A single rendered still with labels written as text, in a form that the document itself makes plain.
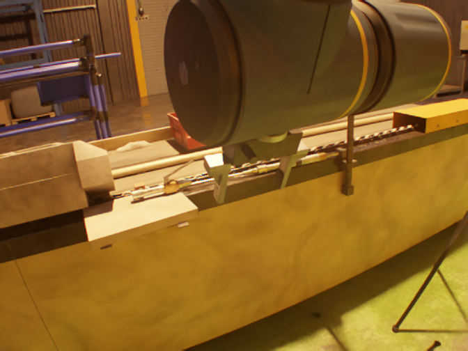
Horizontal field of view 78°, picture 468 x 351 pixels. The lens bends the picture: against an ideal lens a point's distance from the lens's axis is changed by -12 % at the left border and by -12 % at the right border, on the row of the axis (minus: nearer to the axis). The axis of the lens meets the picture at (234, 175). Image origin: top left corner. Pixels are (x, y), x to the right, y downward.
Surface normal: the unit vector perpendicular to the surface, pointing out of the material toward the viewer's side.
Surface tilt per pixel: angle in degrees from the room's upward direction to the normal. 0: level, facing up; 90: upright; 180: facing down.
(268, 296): 90
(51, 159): 80
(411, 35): 68
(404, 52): 86
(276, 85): 102
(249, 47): 76
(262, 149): 114
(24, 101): 89
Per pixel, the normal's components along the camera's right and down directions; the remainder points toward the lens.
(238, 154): 0.40, 0.66
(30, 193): 0.40, 0.15
